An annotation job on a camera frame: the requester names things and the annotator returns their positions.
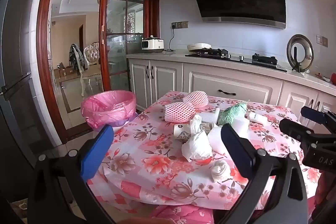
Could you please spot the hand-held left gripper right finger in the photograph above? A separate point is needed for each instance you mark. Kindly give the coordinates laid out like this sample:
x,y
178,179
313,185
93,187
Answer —
x,y
236,150

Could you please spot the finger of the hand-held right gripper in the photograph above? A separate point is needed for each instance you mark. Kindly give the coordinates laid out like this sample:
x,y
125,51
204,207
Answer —
x,y
291,129
312,113

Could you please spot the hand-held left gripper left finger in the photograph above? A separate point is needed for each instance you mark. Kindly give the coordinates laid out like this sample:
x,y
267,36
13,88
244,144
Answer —
x,y
97,153

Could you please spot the green wavy striped cloth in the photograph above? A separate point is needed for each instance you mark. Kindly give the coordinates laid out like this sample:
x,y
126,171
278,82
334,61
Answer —
x,y
231,113

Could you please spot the small white bottle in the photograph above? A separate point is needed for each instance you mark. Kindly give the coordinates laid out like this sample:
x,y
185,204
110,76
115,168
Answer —
x,y
256,117

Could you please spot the large white tissue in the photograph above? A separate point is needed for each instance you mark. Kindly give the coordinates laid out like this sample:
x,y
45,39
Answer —
x,y
197,145

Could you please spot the pink bagged trash bin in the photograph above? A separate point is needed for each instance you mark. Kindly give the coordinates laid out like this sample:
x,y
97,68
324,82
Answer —
x,y
105,113

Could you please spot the white bubble foam wrap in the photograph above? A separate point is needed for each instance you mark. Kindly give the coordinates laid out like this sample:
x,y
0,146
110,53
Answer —
x,y
208,116

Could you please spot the small white tissue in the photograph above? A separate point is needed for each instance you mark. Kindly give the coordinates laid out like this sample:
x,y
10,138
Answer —
x,y
195,123

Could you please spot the patterned paper cup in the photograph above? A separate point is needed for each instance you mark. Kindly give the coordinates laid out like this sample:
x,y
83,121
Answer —
x,y
183,137

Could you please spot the white paper cup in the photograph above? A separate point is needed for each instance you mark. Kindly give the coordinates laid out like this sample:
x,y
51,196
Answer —
x,y
181,128

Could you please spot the white foam fruit net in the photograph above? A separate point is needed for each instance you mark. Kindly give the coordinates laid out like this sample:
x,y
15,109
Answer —
x,y
179,111
195,99

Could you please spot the glass pot lid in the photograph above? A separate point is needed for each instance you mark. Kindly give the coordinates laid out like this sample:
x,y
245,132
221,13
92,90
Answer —
x,y
304,56

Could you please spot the pink floral tablecloth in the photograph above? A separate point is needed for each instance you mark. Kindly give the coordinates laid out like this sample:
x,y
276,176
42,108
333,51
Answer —
x,y
157,161

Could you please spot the white kitchen base cabinets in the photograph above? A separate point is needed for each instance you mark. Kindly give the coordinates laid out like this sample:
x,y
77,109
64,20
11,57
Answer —
x,y
210,82

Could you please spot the pink floral cushion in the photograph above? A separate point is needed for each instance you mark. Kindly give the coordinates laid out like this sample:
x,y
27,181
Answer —
x,y
181,213

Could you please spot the cardboard box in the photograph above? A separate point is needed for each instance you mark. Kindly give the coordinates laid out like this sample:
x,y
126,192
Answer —
x,y
64,70

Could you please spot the black gas stove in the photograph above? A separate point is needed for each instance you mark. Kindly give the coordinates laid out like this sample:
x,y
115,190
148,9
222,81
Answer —
x,y
236,58

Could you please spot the patterned clothing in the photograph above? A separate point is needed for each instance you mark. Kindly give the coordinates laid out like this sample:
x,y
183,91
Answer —
x,y
76,58

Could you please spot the ornate white dining chair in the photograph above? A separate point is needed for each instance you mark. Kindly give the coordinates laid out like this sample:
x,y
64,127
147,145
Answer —
x,y
90,56

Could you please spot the beige stone countertop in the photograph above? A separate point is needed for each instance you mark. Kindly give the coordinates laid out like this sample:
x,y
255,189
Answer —
x,y
162,54

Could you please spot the white rice cooker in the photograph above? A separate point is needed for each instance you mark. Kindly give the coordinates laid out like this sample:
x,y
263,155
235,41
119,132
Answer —
x,y
152,45

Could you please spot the red wooden glass sliding door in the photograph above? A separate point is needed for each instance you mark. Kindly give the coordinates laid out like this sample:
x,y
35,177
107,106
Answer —
x,y
103,3

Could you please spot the small gold wall outlet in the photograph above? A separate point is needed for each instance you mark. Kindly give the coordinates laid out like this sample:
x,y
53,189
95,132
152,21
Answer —
x,y
322,40

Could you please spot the red wooden door frame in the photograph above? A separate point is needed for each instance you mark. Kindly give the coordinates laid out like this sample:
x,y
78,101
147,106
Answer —
x,y
43,56

